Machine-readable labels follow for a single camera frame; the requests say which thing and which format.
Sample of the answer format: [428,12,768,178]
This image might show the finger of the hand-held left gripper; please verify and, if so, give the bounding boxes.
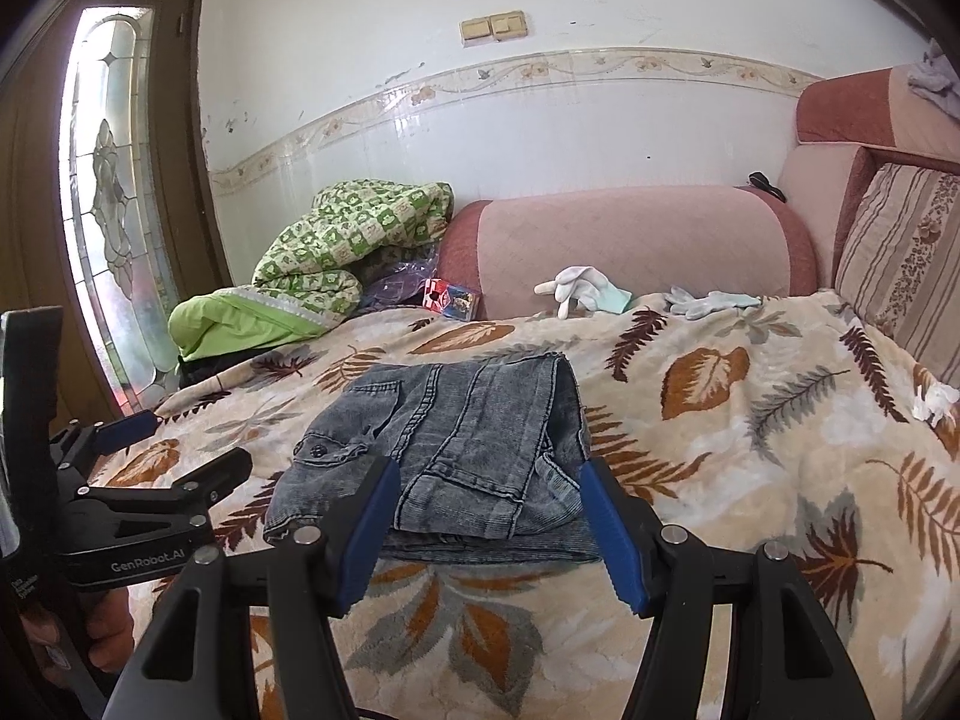
[79,448,254,523]
[49,411,159,466]

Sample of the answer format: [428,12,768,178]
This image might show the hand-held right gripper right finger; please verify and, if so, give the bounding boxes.
[579,457,875,720]

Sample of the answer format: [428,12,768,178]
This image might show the grey denim pants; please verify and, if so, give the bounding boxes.
[262,351,605,565]

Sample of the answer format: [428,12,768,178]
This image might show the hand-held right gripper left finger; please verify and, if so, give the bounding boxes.
[111,454,402,720]

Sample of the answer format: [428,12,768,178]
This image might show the purple plastic bag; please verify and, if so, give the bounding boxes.
[356,255,440,316]

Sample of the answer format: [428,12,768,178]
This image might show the crumpled white tissue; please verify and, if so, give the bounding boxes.
[911,382,960,425]

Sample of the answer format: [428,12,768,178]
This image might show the person's left hand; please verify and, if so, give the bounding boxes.
[21,583,137,687]

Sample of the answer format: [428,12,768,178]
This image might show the lavender cloth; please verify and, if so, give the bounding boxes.
[907,37,960,121]

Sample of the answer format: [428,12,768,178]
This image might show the stained glass wooden door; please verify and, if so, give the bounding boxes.
[0,0,230,421]

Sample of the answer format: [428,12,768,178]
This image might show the grey white glove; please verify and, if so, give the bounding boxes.
[664,285,764,318]

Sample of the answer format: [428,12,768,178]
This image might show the small red blue box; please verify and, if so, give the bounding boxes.
[422,277,481,320]

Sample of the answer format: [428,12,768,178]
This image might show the pink sofa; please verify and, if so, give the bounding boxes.
[435,64,960,320]

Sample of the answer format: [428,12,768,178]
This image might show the striped sofa cushion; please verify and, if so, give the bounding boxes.
[834,161,960,391]

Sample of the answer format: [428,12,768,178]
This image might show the green patterned quilt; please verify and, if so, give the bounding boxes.
[167,180,456,361]

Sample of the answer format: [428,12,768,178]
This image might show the leaf print blanket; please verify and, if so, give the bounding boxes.
[86,289,960,720]

